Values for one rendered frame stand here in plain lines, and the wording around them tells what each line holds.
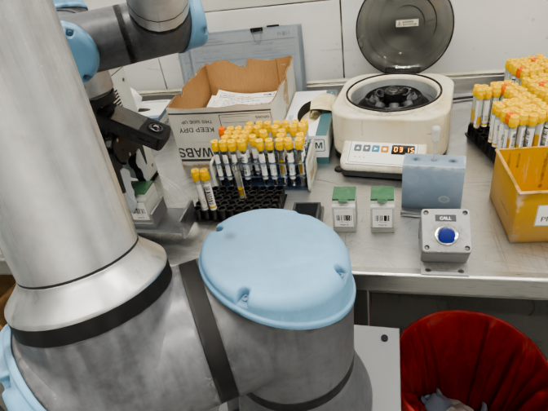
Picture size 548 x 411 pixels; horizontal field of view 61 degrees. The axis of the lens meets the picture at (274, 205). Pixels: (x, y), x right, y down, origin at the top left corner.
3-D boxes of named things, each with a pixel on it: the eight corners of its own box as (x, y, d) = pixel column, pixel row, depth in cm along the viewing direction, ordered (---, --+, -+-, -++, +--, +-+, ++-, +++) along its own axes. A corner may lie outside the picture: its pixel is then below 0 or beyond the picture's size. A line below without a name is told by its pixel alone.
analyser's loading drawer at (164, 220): (86, 236, 89) (76, 214, 86) (103, 215, 95) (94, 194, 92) (185, 238, 85) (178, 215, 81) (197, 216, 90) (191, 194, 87)
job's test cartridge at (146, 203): (134, 224, 86) (122, 197, 83) (144, 209, 90) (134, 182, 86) (153, 225, 85) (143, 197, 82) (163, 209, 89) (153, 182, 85)
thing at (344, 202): (333, 232, 83) (330, 201, 79) (335, 215, 87) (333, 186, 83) (355, 232, 82) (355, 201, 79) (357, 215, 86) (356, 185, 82)
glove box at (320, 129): (282, 164, 105) (276, 125, 99) (298, 117, 123) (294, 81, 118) (338, 163, 102) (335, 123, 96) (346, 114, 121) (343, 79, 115)
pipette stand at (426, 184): (399, 216, 84) (401, 169, 79) (404, 194, 89) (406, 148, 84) (459, 222, 81) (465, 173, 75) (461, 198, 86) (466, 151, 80)
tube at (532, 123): (530, 165, 91) (541, 115, 84) (522, 167, 90) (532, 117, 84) (523, 161, 92) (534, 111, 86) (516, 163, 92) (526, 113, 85)
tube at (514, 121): (500, 165, 92) (508, 114, 86) (509, 164, 92) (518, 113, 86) (503, 170, 91) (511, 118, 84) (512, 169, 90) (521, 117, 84)
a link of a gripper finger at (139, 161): (129, 183, 91) (108, 147, 84) (156, 183, 90) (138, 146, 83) (123, 194, 89) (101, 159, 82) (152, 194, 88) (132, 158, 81)
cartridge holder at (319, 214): (289, 242, 83) (286, 227, 81) (296, 211, 90) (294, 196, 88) (319, 243, 81) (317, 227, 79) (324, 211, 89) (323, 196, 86)
